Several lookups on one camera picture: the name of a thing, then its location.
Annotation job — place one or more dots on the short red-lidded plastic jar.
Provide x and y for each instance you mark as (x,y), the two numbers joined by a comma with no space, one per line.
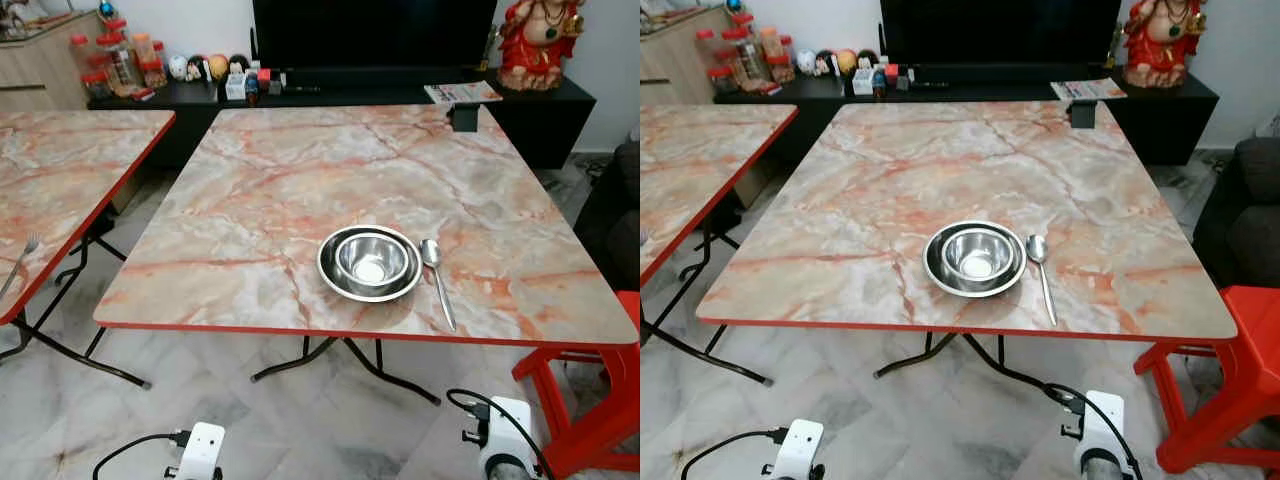
(95,85)
(721,80)

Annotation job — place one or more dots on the white round figurine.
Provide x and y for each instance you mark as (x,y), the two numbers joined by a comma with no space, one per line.
(805,63)
(178,67)

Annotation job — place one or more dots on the black-haired round figurine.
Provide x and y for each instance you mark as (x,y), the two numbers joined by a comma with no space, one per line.
(238,62)
(868,58)

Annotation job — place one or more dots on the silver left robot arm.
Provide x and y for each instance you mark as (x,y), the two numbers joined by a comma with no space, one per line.
(770,473)
(172,473)

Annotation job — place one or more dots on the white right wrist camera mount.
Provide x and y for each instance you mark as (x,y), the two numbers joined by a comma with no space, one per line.
(1103,415)
(510,425)

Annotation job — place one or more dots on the yellow round figurine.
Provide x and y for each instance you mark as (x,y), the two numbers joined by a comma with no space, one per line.
(846,62)
(217,66)

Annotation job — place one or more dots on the black TV console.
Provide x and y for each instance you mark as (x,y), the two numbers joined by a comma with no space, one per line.
(1160,125)
(540,125)

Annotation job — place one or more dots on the steel fork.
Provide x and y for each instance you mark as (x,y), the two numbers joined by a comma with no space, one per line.
(30,246)

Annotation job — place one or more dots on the small black box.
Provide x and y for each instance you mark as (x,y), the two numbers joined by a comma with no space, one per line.
(1083,113)
(465,118)

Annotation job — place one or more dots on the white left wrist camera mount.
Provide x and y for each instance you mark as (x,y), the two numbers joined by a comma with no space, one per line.
(803,443)
(203,445)

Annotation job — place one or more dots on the steel spoon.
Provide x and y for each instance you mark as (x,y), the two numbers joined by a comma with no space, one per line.
(1036,248)
(431,252)

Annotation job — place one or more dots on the marble folding table red edge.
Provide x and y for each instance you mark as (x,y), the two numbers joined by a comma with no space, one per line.
(250,200)
(690,160)
(870,200)
(60,170)

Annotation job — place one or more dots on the black television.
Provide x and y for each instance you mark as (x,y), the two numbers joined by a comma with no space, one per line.
(1000,30)
(370,30)

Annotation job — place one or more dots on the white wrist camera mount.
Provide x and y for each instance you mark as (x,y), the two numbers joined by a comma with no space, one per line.
(1103,415)
(203,445)
(803,443)
(510,425)

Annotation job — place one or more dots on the red plastic stool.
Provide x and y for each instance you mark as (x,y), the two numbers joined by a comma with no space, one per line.
(1250,340)
(600,420)

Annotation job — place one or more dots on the black round figurine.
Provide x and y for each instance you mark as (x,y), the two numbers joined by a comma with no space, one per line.
(196,68)
(824,62)

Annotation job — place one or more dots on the black remote control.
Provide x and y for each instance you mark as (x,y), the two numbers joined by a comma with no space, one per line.
(300,89)
(930,85)

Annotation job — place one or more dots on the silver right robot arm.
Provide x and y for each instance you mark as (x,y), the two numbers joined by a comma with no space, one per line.
(505,469)
(1100,469)

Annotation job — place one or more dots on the steel bowl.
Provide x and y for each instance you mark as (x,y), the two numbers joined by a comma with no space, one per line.
(370,262)
(975,258)

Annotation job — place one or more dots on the printed leaflet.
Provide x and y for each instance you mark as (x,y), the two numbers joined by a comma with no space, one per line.
(460,92)
(1088,88)

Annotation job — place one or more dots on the red laughing Buddha statue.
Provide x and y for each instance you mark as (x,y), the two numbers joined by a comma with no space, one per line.
(1165,45)
(540,50)

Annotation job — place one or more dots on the large red-lidded plastic jar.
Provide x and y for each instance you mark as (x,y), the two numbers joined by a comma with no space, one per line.
(116,60)
(741,57)

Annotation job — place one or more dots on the small white box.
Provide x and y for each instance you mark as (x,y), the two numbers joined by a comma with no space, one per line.
(863,82)
(235,87)

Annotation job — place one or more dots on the dark grey sofa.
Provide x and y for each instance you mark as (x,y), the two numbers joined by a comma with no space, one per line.
(1240,220)
(610,220)

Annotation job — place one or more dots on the round steel plate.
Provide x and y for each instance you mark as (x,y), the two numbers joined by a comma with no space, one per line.
(330,275)
(935,272)

